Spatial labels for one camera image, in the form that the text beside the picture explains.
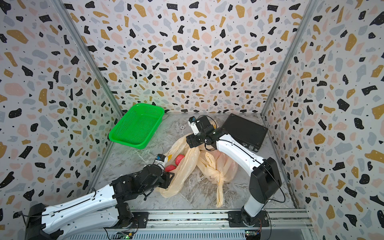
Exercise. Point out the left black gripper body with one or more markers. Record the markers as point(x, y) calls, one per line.
point(160, 180)

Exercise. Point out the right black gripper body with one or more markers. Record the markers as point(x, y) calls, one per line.
point(196, 140)

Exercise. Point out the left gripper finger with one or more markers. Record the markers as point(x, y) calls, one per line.
point(164, 185)
point(168, 176)

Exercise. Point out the red apple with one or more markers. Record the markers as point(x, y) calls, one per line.
point(178, 159)
point(170, 168)

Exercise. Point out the beige plastic bag with apples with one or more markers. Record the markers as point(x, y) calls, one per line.
point(185, 167)

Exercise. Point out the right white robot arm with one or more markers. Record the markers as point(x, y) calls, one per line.
point(264, 175)

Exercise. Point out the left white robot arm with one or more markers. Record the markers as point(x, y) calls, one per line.
point(104, 208)

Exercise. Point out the black flat box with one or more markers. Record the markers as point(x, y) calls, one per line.
point(249, 134)

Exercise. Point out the green plastic mesh basket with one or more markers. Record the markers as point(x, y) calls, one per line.
point(137, 127)

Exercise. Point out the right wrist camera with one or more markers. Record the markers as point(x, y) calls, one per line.
point(194, 123)

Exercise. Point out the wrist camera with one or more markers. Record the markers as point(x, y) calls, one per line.
point(194, 123)
point(161, 160)

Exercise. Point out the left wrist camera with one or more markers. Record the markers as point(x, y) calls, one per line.
point(161, 160)

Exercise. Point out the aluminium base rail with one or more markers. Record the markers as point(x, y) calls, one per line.
point(275, 224)

